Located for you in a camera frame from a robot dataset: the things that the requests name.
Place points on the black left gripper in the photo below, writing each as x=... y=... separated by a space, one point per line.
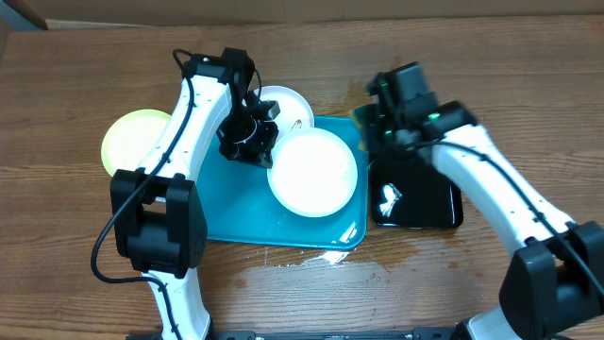
x=260 y=154

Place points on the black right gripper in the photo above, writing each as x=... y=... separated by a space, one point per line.
x=380 y=149

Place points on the green yellow sponge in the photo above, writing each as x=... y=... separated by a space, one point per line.
x=361 y=123

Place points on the white plate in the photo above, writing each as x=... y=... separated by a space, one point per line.
x=295 y=111
x=314 y=173

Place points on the yellow plate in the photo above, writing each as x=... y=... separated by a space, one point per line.
x=130 y=139

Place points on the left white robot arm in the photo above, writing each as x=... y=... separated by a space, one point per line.
x=157 y=216

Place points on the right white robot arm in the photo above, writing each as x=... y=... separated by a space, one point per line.
x=555 y=278

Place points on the teal plastic tray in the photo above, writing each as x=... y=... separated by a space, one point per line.
x=239 y=206

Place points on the black water tray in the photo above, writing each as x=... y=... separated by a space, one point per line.
x=407 y=193

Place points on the cardboard backdrop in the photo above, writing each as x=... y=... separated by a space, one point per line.
x=218 y=12

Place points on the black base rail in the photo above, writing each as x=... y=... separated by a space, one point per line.
x=421 y=333

